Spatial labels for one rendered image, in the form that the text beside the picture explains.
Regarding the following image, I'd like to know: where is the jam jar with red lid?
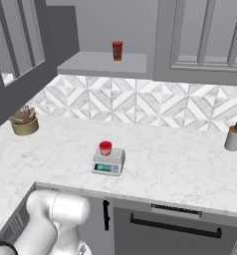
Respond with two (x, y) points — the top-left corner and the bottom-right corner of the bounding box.
(99, 140), (113, 156)

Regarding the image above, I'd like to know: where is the grey digital kitchen scale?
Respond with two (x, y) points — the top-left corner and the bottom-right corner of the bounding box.
(91, 146), (126, 177)

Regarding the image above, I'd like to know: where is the grey open cabinet shelf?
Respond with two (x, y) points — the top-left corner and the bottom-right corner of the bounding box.
(56, 51), (148, 80)

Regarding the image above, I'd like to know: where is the grey base cabinet door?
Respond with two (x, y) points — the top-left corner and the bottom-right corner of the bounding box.
(78, 194), (115, 255)

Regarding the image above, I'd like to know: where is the grey glazed cabinet door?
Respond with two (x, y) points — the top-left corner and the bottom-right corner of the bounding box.
(0, 0), (81, 131)

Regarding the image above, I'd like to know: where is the dark red can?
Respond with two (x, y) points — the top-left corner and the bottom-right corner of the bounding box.
(112, 40), (124, 62)

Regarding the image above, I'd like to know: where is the potted succulent in olive pot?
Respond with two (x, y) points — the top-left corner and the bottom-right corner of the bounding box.
(8, 104), (40, 136)

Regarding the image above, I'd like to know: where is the grey soap dispenser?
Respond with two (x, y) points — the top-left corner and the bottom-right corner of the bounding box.
(223, 121), (237, 152)

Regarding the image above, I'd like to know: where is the grey dishwasher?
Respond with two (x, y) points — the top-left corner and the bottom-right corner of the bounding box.
(113, 198), (237, 255)

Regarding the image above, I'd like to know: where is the black cabinet door handle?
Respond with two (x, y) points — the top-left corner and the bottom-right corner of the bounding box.
(103, 199), (111, 232)

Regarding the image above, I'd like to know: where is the black dishwasher handle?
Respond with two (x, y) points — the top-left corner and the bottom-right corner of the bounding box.
(129, 212), (223, 240)

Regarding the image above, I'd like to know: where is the grey wall cabinet with glass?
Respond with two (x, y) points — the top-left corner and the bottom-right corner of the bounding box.
(152, 0), (237, 88)

